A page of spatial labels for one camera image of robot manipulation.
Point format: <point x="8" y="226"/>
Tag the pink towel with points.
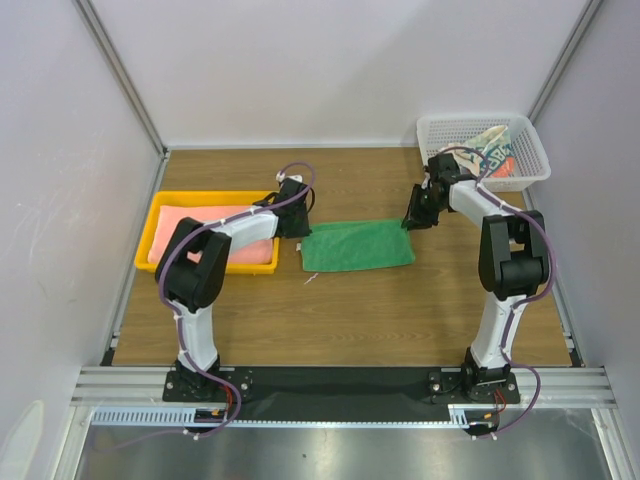
<point x="257" y="253"/>

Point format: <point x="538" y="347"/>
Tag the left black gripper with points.
<point x="302" y="230"/>

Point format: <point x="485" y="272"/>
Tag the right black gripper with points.
<point x="417" y="212"/>

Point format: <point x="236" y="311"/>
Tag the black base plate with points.
<point x="359" y="394"/>

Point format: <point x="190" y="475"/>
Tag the patterned white cloth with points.
<point x="492" y="153"/>

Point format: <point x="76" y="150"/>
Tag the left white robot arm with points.
<point x="191" y="271"/>

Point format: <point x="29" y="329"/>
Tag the aluminium frame rail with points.
<point x="553" y="387"/>

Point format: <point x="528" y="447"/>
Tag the white plastic basket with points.
<point x="448" y="133"/>

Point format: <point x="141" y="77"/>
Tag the yellow plastic tray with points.
<point x="203" y="198"/>

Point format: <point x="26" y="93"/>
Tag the green towel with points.
<point x="351" y="246"/>

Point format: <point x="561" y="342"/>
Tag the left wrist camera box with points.
<point x="281" y="176"/>

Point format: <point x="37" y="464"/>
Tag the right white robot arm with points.
<point x="513" y="262"/>

